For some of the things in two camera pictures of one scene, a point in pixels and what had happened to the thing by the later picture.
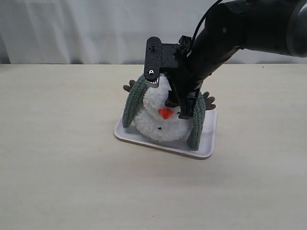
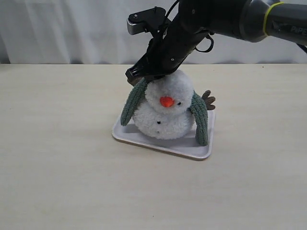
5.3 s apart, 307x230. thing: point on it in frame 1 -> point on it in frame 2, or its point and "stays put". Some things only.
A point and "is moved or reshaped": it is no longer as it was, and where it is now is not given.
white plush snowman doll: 159,121 stays put
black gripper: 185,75 -> 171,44
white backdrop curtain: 108,32 stays put
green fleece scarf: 135,97 is moved or reshaped
